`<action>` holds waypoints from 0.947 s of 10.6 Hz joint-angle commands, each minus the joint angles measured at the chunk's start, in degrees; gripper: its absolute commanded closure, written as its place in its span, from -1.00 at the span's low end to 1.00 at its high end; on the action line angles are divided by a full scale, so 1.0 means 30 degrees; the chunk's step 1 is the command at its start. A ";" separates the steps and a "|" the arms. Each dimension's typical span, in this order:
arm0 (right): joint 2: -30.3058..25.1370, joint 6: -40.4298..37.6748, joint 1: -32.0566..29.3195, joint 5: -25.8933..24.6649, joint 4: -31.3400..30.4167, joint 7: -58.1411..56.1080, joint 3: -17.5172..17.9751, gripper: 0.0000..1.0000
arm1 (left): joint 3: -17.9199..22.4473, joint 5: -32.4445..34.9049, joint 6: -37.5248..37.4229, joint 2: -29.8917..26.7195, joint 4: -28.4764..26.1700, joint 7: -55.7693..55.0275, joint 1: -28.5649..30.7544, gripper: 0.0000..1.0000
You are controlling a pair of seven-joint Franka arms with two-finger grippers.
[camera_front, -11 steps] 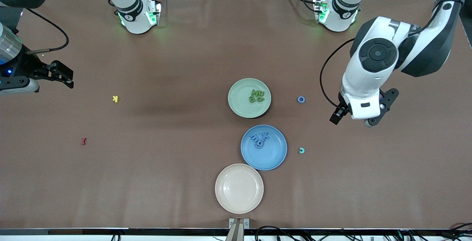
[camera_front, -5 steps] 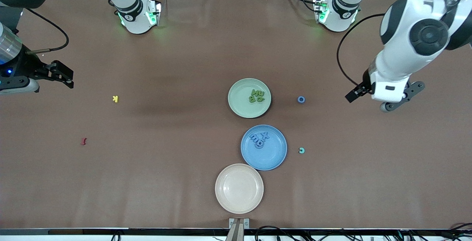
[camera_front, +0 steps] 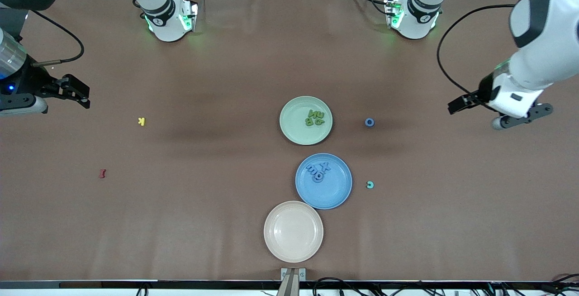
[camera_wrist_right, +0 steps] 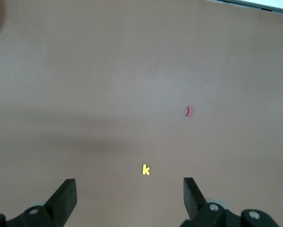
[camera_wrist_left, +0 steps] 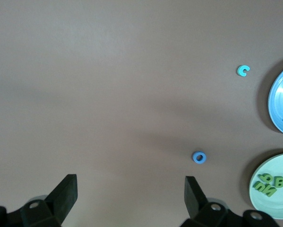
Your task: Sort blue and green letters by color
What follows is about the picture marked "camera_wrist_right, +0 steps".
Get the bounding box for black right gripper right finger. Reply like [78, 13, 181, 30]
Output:
[179, 177, 241, 227]

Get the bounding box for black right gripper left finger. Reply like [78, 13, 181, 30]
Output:
[6, 178, 77, 227]

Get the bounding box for brown table cover sheet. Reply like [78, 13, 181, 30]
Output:
[0, 0, 283, 227]

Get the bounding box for table edge rail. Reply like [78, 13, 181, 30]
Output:
[206, 0, 283, 15]

